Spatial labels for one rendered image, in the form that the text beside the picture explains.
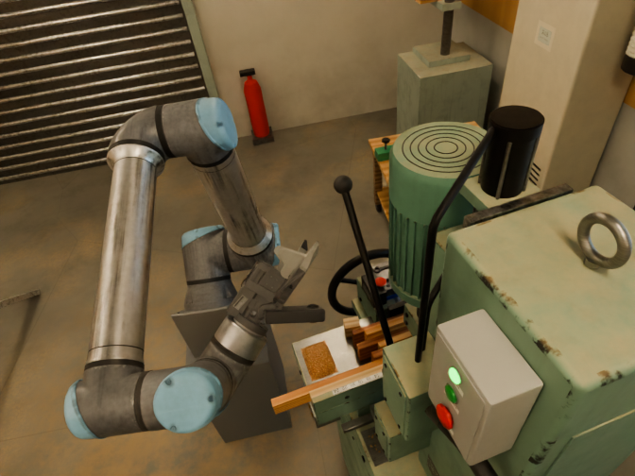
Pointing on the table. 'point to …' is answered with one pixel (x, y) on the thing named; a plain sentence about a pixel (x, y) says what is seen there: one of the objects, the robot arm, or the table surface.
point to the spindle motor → (424, 195)
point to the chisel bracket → (411, 318)
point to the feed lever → (363, 252)
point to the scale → (357, 383)
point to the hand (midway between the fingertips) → (315, 242)
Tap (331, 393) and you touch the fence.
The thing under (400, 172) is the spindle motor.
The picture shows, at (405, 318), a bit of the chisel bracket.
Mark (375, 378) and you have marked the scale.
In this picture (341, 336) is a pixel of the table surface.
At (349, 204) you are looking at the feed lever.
